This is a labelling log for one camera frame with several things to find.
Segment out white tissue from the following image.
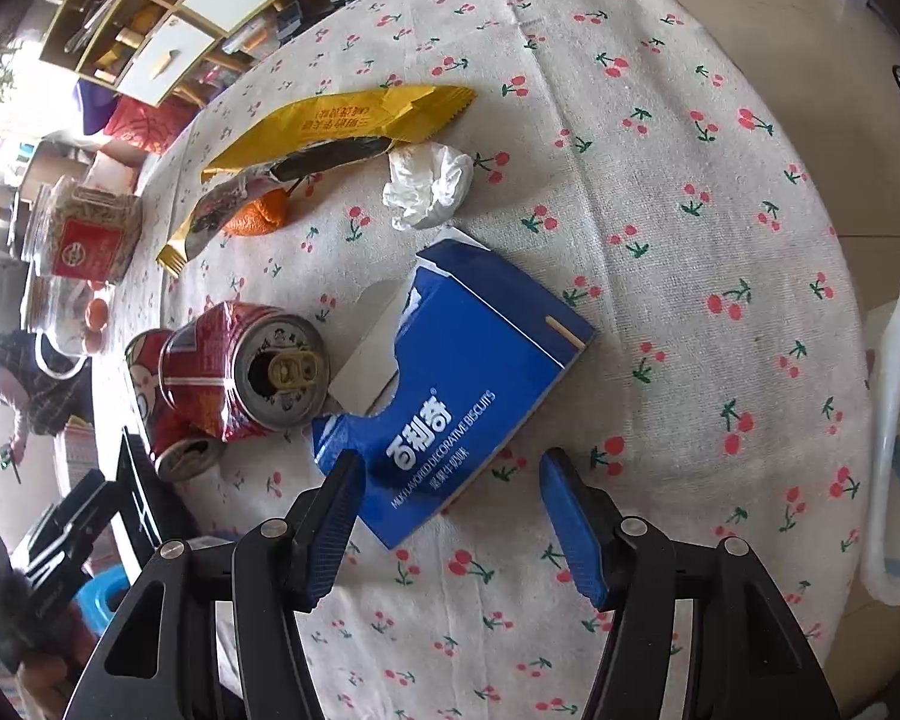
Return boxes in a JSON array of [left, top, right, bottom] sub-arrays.
[[381, 142, 475, 232]]

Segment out orange peel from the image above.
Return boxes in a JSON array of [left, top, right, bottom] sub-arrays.
[[223, 187, 295, 236]]

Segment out glass jar red label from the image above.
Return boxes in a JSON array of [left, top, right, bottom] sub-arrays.
[[21, 176, 143, 284]]

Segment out crushed red drink can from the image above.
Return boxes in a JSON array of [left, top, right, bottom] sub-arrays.
[[159, 301, 331, 442]]

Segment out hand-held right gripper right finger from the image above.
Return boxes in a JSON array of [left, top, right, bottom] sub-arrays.
[[538, 448, 841, 720]]

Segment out cherry print tablecloth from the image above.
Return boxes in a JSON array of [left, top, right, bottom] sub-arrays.
[[94, 0, 875, 720]]

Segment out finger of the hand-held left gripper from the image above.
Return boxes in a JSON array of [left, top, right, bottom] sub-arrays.
[[15, 469, 119, 608], [115, 426, 200, 578]]

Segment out purple bag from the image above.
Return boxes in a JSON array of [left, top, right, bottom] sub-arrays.
[[75, 82, 121, 132]]

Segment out blue plastic stool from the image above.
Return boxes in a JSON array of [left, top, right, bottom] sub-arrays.
[[75, 568, 132, 635]]

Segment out white plastic bin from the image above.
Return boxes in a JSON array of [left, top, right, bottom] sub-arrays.
[[859, 264, 900, 605]]

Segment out red bag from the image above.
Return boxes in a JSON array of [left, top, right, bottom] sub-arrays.
[[103, 96, 196, 155]]

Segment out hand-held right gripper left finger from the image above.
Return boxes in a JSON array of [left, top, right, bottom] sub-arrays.
[[64, 448, 367, 720]]

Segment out wooden cabinet white drawers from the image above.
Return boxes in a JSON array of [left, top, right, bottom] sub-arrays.
[[39, 0, 406, 110]]

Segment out blue biscuit box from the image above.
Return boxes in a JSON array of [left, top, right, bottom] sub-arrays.
[[311, 229, 597, 550]]

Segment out red cartoon drink can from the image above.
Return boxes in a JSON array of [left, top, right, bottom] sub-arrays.
[[125, 328, 226, 482]]

